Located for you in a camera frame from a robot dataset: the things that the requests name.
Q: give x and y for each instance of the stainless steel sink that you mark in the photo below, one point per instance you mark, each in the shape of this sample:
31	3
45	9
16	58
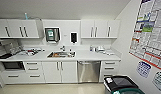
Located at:
61	54

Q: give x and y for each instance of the dish drying rack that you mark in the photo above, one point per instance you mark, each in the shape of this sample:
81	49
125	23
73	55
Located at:
19	52

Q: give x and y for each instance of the white double-door base cabinet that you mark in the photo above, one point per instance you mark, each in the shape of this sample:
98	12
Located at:
60	71

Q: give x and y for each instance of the wide white drawer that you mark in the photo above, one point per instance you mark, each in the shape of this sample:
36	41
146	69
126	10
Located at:
22	78

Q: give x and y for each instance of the teal bottle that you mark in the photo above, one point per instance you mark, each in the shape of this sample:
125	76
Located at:
26	16

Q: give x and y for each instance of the large colourful wall poster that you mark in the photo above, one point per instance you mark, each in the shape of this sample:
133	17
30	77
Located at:
149	33

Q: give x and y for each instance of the black wall soap dispenser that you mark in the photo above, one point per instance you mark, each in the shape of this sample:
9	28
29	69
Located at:
73	37

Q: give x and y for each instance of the grey paper towel dispenser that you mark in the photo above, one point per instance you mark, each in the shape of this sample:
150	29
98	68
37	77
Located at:
52	35

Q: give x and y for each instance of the stainless steel dishwasher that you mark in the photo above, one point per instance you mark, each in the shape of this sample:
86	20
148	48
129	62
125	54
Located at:
89	71

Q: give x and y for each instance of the black built-in microwave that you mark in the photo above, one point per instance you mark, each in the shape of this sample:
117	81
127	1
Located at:
12	65

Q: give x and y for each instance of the blue dish soap bottle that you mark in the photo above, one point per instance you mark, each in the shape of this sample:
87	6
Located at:
92	49

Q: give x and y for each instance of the grey bin green lid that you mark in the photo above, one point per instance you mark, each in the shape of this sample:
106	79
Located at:
122	85

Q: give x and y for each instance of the chrome sink faucet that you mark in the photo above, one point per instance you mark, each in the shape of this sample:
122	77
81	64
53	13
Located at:
62	49

